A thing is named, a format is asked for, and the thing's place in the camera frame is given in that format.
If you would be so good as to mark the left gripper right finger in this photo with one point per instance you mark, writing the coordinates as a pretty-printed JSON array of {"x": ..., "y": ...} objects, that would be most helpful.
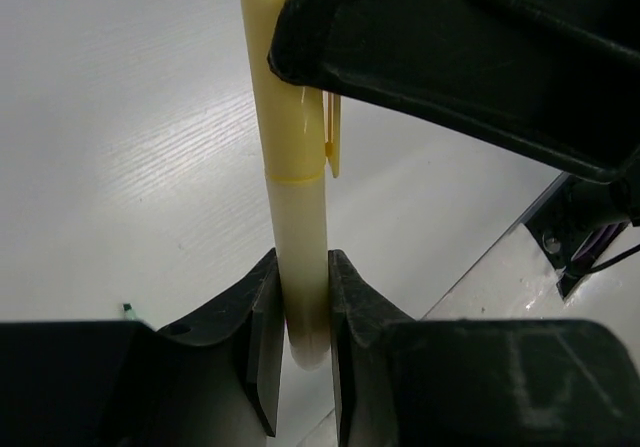
[{"x": 403, "y": 382}]

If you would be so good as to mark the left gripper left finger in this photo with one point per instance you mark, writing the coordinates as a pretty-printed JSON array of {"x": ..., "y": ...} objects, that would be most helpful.
[{"x": 210, "y": 378}]

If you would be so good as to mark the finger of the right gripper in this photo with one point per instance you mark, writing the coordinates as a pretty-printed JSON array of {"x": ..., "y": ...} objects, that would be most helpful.
[{"x": 556, "y": 81}]

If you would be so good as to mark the yellow pastel marker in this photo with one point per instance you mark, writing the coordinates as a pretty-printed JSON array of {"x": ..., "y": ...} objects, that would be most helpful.
[{"x": 299, "y": 221}]

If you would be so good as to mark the green pastel marker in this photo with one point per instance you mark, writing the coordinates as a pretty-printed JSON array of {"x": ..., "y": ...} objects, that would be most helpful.
[{"x": 129, "y": 313}]

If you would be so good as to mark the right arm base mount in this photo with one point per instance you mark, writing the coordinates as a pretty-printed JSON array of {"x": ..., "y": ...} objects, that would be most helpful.
[{"x": 575, "y": 221}]

